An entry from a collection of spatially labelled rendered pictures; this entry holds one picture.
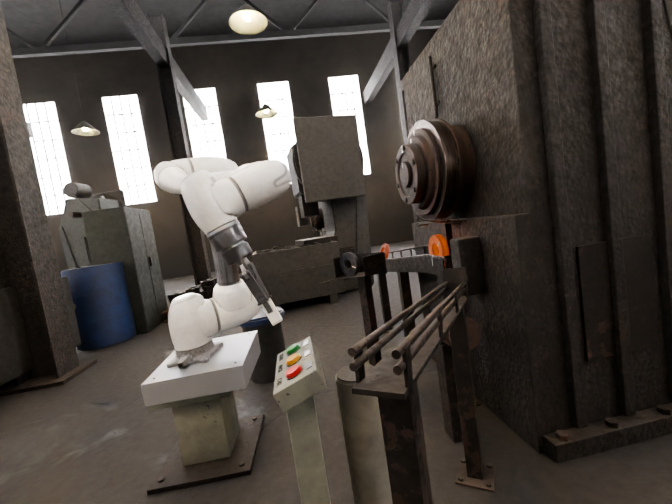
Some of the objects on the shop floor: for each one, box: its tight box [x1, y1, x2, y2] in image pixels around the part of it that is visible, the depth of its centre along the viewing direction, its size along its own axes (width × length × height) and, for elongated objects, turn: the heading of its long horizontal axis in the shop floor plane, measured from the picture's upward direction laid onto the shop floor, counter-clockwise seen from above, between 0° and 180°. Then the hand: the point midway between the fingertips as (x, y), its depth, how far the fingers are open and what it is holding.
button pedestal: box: [273, 336, 331, 504], centre depth 85 cm, size 16×24×62 cm
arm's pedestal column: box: [147, 391, 264, 495], centre depth 146 cm, size 40×40×31 cm
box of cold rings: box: [252, 241, 345, 306], centre depth 424 cm, size 103×83×79 cm
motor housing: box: [432, 309, 481, 443], centre depth 128 cm, size 13×22×54 cm
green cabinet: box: [81, 207, 168, 335], centre depth 410 cm, size 48×70×150 cm
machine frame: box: [401, 0, 672, 463], centre depth 163 cm, size 73×108×176 cm
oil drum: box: [60, 262, 137, 351], centre depth 371 cm, size 59×59×89 cm
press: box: [59, 182, 127, 269], centre depth 743 cm, size 137×116×271 cm
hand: (271, 311), depth 89 cm, fingers closed
